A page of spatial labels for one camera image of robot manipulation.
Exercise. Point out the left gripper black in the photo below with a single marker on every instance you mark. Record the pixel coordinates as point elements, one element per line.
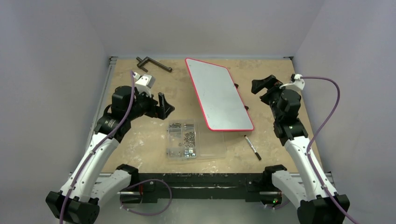
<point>161,111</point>

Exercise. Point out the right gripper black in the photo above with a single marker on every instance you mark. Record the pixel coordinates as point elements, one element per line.
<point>267,89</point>

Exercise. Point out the pink framed whiteboard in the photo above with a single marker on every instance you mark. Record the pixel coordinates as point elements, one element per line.
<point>218,97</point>

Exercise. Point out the white black marker pen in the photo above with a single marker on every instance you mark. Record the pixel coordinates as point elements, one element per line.
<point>252,147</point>

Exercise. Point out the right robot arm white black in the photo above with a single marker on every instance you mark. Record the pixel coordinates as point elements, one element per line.
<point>316,200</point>

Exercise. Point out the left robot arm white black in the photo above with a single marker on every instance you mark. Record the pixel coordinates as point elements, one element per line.
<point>79,200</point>

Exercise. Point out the clear plastic screw box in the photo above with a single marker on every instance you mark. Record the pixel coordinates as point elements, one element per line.
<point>190,139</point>

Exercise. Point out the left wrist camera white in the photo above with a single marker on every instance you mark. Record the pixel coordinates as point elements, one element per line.
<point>143,82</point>

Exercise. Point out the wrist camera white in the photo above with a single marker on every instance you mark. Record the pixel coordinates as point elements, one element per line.
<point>296,83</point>
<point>143,82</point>

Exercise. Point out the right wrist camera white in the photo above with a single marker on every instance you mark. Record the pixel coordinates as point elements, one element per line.
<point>296,83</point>

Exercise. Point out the dark metal crank handle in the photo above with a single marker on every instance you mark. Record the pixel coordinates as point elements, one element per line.
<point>142,62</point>

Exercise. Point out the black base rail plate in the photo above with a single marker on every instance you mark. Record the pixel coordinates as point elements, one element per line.
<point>250,187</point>

